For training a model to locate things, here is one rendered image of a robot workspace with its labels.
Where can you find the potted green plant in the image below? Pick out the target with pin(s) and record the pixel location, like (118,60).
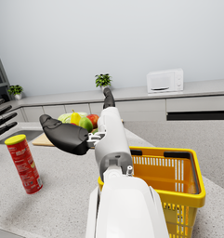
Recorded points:
(15,91)
(103,80)

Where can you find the yellow slatted basket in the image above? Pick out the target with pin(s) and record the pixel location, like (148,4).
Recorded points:
(175,182)

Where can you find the red apple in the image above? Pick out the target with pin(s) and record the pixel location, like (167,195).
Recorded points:
(93,119)

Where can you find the white microwave oven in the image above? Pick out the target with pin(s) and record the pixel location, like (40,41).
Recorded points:
(164,81)

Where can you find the steel sink basin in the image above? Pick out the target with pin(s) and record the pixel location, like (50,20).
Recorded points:
(22,135)

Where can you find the green cabbage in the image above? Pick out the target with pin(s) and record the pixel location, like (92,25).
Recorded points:
(66,117)

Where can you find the yellow pear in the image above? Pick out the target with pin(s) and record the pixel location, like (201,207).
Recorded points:
(75,118)

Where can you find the wooden cutting board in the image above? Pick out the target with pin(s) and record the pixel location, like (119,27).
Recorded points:
(43,140)

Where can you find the green apple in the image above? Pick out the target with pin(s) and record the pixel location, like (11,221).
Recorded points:
(86,124)

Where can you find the red potato chip can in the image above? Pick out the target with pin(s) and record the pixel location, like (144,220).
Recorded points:
(24,164)

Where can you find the grey kitchen counter cabinets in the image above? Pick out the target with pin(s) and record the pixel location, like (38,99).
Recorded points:
(147,105)

